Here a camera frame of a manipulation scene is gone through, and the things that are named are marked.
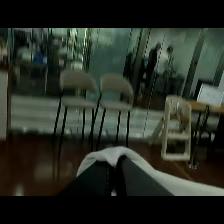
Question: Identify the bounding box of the white shirt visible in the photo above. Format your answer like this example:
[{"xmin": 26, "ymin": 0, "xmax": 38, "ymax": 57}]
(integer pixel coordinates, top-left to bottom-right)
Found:
[{"xmin": 76, "ymin": 145, "xmax": 224, "ymax": 197}]

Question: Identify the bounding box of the pale wooden step stool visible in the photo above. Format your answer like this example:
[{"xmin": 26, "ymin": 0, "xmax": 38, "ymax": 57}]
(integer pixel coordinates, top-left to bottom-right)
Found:
[{"xmin": 150, "ymin": 95, "xmax": 193, "ymax": 162}]

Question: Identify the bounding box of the monitor with pale screen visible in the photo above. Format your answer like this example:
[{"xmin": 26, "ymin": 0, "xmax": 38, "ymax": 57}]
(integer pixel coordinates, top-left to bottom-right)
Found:
[{"xmin": 194, "ymin": 79, "xmax": 224, "ymax": 108}]

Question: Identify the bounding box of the beige folding chair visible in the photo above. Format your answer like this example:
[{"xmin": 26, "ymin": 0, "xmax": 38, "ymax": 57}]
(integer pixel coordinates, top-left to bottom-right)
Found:
[
  {"xmin": 94, "ymin": 73, "xmax": 135, "ymax": 152},
  {"xmin": 52, "ymin": 69, "xmax": 100, "ymax": 153}
]

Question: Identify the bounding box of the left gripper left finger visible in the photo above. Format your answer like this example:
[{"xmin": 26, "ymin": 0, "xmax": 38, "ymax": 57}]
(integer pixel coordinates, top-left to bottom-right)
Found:
[{"xmin": 59, "ymin": 159, "xmax": 116, "ymax": 197}]

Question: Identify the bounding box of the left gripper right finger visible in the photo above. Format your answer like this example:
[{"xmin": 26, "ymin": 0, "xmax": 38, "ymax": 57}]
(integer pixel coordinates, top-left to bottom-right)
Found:
[{"xmin": 114, "ymin": 154, "xmax": 175, "ymax": 197}]

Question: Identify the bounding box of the wooden side table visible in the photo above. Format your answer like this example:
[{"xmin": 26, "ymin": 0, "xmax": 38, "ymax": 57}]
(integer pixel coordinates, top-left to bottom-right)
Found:
[{"xmin": 186, "ymin": 99, "xmax": 224, "ymax": 169}]

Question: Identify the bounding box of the person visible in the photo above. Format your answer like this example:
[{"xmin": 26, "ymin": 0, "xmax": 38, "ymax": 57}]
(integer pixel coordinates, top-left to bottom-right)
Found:
[{"xmin": 145, "ymin": 41, "xmax": 164, "ymax": 101}]

